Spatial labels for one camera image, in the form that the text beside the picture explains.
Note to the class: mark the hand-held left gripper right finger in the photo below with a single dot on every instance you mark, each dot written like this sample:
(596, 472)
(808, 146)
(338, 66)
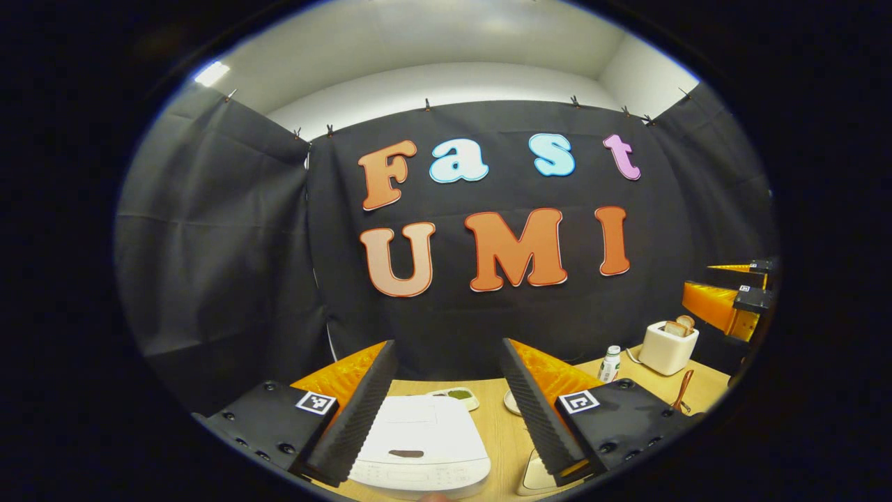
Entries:
(533, 415)

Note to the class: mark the ceiling light strip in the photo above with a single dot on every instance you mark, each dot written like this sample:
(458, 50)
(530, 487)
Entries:
(212, 73)

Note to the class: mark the black backdrop cloth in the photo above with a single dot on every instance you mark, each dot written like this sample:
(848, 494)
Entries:
(488, 321)

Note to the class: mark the brown wooden spoon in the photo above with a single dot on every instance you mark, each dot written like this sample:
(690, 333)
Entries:
(684, 387)

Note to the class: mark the white drink bottle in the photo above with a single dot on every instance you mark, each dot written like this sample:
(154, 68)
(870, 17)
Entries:
(610, 366)

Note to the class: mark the white rice cooker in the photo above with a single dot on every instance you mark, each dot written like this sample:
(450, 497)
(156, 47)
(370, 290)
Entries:
(425, 432)

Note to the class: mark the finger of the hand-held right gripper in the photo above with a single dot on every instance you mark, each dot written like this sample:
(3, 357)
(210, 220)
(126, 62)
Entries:
(711, 303)
(759, 266)

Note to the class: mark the clear glass tray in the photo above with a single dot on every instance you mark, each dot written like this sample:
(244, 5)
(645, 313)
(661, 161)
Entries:
(536, 477)

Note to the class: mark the white toaster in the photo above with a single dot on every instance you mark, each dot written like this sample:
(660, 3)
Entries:
(665, 355)

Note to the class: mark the white condiment dish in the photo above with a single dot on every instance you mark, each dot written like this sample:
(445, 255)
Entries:
(456, 399)

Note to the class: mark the white round plate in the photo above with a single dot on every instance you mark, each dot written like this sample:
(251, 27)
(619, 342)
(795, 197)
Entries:
(511, 403)

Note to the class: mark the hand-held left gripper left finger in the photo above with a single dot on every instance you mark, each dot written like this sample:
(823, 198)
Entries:
(366, 411)

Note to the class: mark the bread slice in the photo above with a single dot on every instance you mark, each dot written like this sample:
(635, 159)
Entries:
(674, 329)
(686, 322)

